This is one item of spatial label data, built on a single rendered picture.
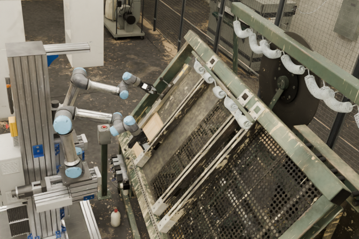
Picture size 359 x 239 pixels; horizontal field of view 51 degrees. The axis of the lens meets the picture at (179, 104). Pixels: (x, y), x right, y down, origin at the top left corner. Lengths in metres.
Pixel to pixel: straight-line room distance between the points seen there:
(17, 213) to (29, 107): 1.09
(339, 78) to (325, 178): 0.73
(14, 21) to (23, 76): 2.42
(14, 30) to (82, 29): 1.95
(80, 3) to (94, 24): 0.45
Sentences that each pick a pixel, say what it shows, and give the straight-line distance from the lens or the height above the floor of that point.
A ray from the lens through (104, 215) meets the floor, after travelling 4.24.
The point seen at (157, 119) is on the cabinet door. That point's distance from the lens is 3.50.
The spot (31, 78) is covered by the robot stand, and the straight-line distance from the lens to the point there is 2.80.
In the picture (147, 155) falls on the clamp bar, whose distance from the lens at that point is 3.37.
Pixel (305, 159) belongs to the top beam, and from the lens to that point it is 2.18.
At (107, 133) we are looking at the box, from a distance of 3.83.
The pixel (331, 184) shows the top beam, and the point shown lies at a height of 1.91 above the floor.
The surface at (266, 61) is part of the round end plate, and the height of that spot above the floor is 1.89.
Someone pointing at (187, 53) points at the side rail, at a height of 1.71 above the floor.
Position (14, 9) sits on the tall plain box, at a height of 1.59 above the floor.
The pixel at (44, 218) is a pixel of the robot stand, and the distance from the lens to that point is 3.64.
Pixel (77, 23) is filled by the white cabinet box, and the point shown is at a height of 0.85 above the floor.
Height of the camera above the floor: 3.12
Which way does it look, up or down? 31 degrees down
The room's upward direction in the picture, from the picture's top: 7 degrees clockwise
